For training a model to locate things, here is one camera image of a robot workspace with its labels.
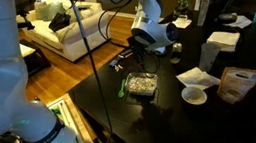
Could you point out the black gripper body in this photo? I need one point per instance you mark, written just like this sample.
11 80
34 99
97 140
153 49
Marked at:
136 48

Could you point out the transparent lid with label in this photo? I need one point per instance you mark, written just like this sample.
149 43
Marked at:
131 63

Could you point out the transparent bowl with seeds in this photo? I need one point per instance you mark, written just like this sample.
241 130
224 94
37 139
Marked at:
141 84

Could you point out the small white bowl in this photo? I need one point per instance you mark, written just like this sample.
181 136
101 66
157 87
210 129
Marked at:
194 96

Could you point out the orange stick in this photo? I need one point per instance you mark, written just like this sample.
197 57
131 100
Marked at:
125 54

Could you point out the gummy worm candy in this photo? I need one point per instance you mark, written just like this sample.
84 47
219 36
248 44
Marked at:
117 68
120 67

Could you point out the blue candy packet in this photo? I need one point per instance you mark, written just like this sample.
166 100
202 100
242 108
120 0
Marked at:
115 62

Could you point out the green plastic spoon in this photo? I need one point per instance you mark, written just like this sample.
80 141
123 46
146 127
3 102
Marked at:
122 89

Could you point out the small glass spice jar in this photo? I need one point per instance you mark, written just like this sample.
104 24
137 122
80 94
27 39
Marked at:
176 49

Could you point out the crumpled white napkin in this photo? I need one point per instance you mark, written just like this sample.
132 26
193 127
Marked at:
196 78

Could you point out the white sofa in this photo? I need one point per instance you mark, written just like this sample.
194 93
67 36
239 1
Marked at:
73 43

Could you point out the clear plastic cup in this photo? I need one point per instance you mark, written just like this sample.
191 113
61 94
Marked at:
209 56

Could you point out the white tall container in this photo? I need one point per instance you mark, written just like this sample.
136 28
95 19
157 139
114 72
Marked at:
203 7

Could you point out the black bag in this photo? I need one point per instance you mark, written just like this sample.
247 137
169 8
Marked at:
59 21

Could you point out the robot mounting stand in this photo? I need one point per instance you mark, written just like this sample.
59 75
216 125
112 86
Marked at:
70 116

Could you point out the grey sofa pillow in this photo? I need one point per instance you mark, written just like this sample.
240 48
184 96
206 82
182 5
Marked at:
48 10

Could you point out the black round dish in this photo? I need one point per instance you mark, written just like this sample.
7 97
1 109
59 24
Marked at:
227 17

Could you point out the dark coffee table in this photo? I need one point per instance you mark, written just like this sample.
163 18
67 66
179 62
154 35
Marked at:
37 62

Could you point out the white book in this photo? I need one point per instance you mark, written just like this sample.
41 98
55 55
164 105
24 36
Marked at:
27 49

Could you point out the white paper sheet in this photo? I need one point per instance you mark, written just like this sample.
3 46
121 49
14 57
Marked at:
243 21

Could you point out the black camera stand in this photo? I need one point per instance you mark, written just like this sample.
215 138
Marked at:
24 12

